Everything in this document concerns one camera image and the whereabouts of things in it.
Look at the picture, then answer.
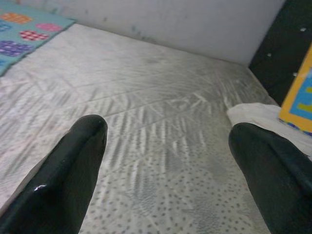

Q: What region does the grey quilted spotted mattress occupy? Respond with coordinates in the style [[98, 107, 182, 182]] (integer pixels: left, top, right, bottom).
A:
[[0, 23, 281, 234]]

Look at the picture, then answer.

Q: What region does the yellow-edged blue children's book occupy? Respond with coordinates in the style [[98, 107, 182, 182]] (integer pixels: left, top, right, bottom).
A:
[[277, 42, 312, 137]]

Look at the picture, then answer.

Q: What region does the turquoise blanket with colourful shapes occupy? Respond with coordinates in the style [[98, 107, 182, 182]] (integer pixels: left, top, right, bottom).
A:
[[0, 4, 77, 77]]

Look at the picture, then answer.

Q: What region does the white pillow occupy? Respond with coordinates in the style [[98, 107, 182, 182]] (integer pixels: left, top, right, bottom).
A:
[[226, 102, 312, 156]]

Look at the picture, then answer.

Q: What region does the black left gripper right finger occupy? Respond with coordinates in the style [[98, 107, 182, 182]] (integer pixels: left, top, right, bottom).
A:
[[228, 122, 312, 234]]

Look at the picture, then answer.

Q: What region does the dark wardrobe with small knobs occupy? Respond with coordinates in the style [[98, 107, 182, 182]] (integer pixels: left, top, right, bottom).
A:
[[248, 0, 312, 107]]

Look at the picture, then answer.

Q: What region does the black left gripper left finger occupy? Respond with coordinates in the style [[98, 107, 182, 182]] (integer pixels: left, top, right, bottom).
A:
[[0, 114, 108, 234]]

